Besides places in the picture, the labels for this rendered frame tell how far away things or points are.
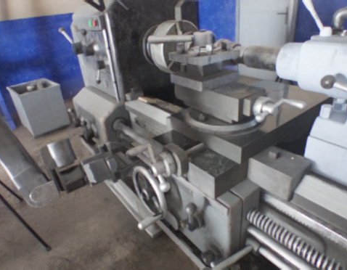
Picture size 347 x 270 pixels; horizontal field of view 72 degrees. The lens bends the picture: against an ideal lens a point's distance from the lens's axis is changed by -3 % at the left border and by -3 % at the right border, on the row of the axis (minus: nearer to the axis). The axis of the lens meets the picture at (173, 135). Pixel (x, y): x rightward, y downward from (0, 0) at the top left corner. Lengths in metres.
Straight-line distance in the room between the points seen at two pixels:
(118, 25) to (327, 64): 0.90
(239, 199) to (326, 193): 0.21
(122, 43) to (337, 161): 1.02
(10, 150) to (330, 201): 0.74
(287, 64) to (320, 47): 0.11
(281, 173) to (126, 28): 0.96
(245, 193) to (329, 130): 0.27
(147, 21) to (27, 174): 0.97
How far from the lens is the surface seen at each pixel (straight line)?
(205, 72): 0.80
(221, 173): 0.66
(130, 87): 1.33
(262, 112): 0.71
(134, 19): 1.32
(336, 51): 0.74
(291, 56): 0.82
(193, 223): 0.79
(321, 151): 0.74
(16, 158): 0.62
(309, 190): 0.71
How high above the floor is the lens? 1.27
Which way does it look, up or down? 28 degrees down
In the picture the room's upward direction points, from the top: 6 degrees counter-clockwise
